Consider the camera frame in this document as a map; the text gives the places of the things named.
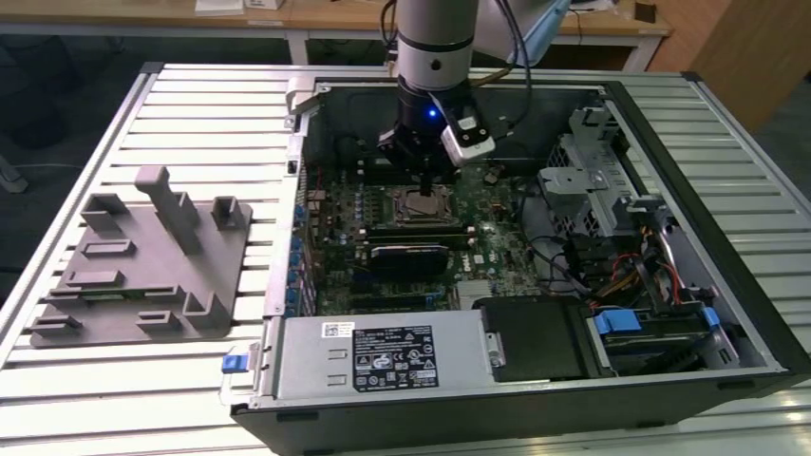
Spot grey parts rack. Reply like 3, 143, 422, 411
28, 165, 255, 351

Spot green motherboard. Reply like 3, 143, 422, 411
296, 156, 591, 317

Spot silver drive cage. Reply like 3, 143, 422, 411
537, 106, 643, 238

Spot CPU socket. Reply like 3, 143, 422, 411
393, 185, 459, 225

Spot wooden cabinet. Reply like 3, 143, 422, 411
649, 0, 811, 134

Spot flat red cable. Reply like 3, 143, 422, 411
670, 263, 691, 306

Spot grey case latch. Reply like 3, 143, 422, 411
286, 75, 326, 118

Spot black RAM slot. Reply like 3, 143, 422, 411
366, 230, 477, 238
359, 175, 465, 185
367, 235, 477, 242
367, 239, 477, 247
366, 225, 477, 233
359, 155, 463, 165
359, 168, 463, 179
359, 161, 463, 172

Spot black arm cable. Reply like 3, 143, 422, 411
497, 0, 538, 139

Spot black PC case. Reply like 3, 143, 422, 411
220, 75, 811, 455

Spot blue disk carrier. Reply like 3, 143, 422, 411
593, 308, 641, 339

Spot black graphics card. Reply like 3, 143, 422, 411
369, 244, 453, 277

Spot metal socket cover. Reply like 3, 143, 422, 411
395, 188, 455, 224

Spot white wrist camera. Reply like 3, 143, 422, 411
441, 113, 497, 167

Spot black plastic shroud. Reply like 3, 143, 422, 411
471, 294, 597, 385

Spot grey plastic latch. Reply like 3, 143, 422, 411
623, 195, 666, 214

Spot wooden desk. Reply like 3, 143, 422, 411
0, 0, 674, 72

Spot black hard disk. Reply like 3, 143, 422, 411
598, 327, 711, 374

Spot silver power supply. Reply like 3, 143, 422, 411
275, 313, 499, 400

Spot small silver heatsink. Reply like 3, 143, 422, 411
455, 278, 495, 301

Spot black expansion slot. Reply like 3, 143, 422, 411
350, 293, 439, 309

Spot orange and yellow wires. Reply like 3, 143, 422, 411
593, 268, 642, 298

